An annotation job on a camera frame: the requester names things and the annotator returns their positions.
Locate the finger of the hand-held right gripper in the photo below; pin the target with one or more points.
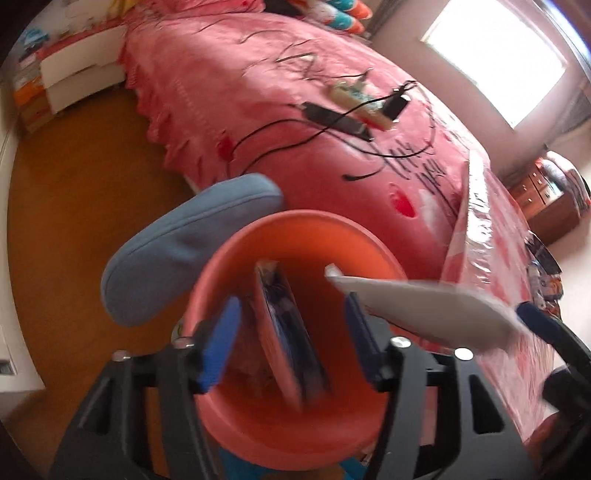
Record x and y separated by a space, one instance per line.
565 392
538 321

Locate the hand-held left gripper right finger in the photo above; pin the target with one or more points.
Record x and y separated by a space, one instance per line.
362 337

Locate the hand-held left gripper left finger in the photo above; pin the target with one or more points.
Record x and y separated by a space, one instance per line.
221 341

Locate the blue purple snack packet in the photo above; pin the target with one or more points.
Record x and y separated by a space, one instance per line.
286 332

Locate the grey pouch with barcode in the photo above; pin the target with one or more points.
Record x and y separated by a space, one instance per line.
438 309

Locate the orange plastic bucket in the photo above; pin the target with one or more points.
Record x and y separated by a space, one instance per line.
300 235

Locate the dark blue packet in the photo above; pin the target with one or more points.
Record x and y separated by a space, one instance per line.
542 251

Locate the blue cushion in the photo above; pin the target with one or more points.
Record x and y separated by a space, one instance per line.
175 249

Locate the brown wooden cabinet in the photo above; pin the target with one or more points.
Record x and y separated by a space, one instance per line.
540 203

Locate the folded blankets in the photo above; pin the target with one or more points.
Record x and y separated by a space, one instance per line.
570 180

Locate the black flat device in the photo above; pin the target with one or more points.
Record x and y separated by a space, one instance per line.
332 117

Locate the black charger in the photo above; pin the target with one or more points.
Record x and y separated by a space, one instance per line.
395 104

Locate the beige power strip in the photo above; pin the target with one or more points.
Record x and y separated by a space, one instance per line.
351 94

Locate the bed with pink bedspread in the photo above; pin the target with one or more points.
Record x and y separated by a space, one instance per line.
207 83

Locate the window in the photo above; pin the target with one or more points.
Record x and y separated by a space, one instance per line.
498 55

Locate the white drawer unit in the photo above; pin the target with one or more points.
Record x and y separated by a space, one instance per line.
78 60

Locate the stack of colourful boxes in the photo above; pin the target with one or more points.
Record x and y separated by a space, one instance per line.
30 87

